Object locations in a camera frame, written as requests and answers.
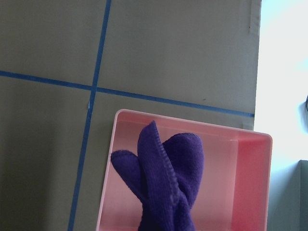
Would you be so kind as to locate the purple microfiber cloth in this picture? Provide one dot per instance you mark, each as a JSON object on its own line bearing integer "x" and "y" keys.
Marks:
{"x": 164, "y": 176}

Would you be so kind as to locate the pink plastic bin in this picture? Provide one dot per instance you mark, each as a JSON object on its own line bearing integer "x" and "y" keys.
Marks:
{"x": 233, "y": 194}

